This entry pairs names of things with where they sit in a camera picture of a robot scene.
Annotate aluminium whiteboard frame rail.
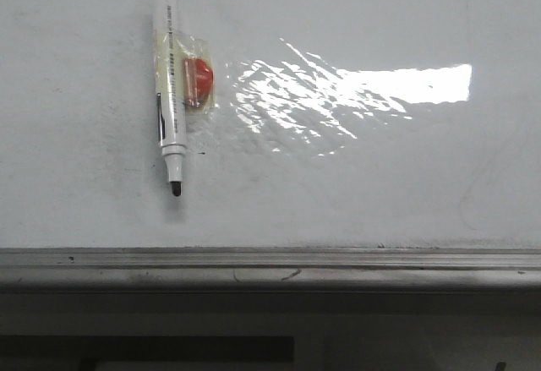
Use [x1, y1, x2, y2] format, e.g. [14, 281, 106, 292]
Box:
[1, 248, 540, 292]

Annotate white whiteboard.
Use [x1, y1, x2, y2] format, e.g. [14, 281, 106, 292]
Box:
[1, 0, 540, 248]

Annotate white black-tipped whiteboard marker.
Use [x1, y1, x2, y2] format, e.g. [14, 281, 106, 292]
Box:
[152, 0, 187, 197]

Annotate red round magnet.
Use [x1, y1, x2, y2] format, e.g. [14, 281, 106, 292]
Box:
[183, 57, 214, 109]

